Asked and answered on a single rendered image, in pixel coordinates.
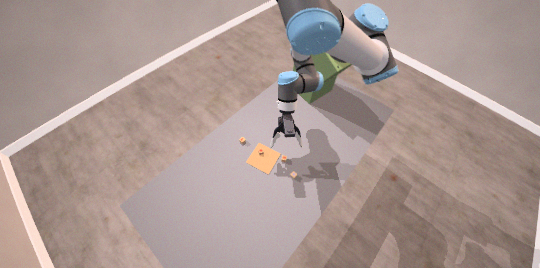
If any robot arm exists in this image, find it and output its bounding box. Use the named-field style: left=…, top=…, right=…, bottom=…
left=276, top=0, right=398, bottom=111

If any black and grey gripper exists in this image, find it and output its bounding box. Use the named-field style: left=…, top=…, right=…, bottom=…
left=270, top=110, right=302, bottom=149

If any peach flat mat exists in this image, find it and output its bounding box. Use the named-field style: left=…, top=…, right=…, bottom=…
left=246, top=143, right=280, bottom=175

